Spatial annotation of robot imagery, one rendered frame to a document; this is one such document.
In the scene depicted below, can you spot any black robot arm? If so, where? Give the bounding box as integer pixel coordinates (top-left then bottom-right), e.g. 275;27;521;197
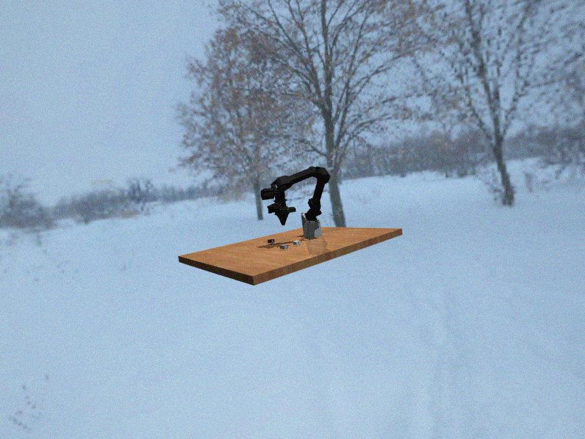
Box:
261;166;331;221

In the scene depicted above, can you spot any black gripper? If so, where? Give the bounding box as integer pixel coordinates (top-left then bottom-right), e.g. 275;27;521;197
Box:
268;197;296;225

